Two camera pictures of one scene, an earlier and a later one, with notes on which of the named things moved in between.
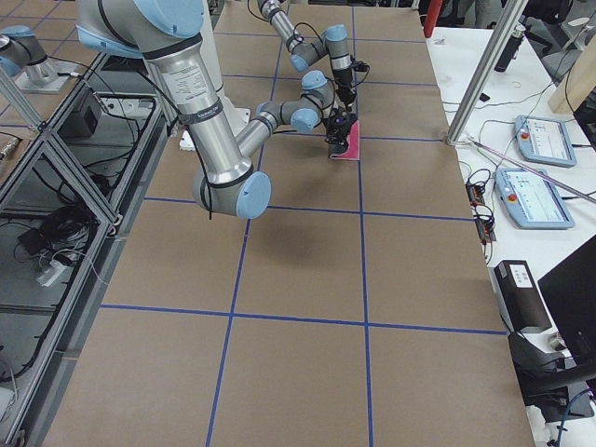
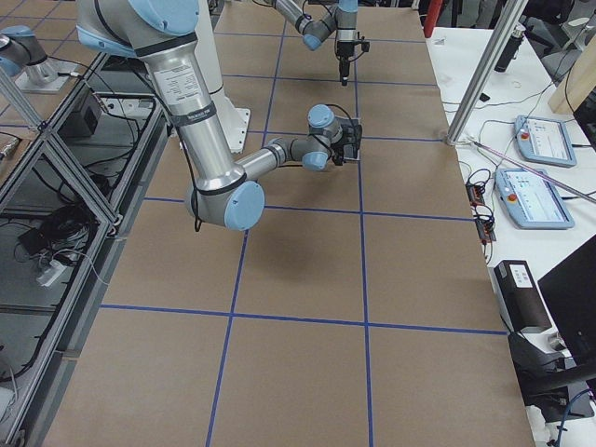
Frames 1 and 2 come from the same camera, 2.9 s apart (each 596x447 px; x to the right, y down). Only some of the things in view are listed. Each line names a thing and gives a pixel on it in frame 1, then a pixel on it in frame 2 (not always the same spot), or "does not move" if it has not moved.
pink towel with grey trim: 353,150 does not move
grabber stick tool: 524,166 does not move
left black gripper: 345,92 -> 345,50
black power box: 519,298 does not move
